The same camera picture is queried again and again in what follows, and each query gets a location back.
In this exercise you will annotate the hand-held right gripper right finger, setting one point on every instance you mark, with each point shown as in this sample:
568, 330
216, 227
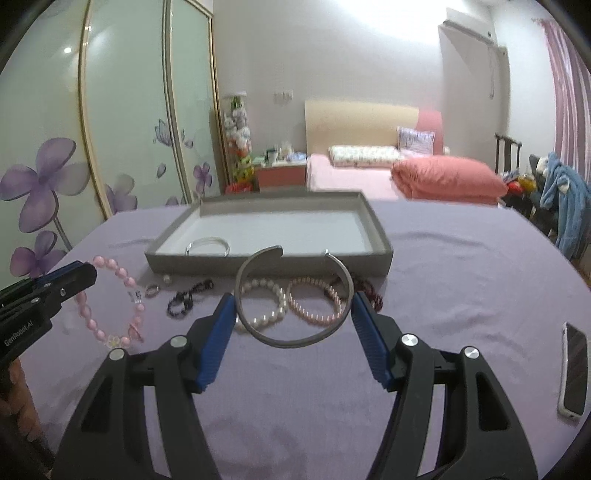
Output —
369, 341

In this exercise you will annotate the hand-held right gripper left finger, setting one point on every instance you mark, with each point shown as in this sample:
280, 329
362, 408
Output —
217, 350

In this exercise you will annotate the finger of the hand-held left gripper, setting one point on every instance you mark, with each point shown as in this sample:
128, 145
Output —
76, 279
27, 284

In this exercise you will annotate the grey bangle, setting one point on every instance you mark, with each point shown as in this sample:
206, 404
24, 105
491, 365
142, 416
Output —
286, 343

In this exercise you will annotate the grey shallow tray box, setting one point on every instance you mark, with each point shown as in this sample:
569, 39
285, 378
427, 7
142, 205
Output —
277, 221

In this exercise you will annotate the person's left hand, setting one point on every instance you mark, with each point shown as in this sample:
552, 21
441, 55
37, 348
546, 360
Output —
14, 387

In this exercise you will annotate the purple tablecloth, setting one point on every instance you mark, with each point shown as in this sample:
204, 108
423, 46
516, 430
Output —
461, 300

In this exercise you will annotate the silver bangle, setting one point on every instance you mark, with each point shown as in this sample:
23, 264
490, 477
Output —
207, 239

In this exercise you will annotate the pink bed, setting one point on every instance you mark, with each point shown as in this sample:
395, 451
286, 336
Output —
351, 180

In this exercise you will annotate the red basket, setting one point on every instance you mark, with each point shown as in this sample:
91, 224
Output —
239, 187

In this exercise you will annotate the flower print sliding wardrobe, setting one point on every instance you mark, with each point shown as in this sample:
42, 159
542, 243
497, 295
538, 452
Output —
124, 115

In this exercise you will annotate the folded pink quilt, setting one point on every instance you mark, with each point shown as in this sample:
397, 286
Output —
443, 177

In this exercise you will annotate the floral pillow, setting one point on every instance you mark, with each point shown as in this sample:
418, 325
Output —
364, 155

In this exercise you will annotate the pink and beige nightstand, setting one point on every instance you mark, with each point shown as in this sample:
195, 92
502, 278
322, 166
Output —
281, 175

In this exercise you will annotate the white mug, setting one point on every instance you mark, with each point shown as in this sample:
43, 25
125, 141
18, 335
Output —
272, 155

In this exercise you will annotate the smartphone with white case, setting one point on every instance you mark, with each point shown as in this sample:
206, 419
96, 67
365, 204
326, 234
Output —
575, 369

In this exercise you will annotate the printed square cushion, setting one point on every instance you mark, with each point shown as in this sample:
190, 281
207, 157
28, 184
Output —
415, 138

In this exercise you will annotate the red and yellow toys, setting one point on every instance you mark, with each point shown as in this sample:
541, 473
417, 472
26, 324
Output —
519, 184

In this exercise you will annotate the plush toy rack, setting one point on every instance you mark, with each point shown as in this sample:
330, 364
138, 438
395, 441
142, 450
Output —
238, 134

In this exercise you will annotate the beige headboard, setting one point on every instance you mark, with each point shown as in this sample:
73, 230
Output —
360, 122

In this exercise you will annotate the pink headboard panel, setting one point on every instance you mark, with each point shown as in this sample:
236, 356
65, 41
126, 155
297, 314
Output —
429, 120

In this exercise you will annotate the dark wooden chair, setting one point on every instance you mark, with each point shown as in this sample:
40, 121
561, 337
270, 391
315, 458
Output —
505, 152

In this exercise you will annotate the blue garment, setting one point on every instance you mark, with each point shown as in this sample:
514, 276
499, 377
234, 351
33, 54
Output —
565, 198

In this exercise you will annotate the white standing air conditioner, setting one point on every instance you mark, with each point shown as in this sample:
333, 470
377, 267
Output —
466, 83

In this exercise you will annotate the pink curtain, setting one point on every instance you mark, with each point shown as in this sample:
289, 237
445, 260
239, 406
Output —
565, 83

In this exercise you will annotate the wall switch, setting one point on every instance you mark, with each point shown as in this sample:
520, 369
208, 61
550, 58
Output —
284, 95

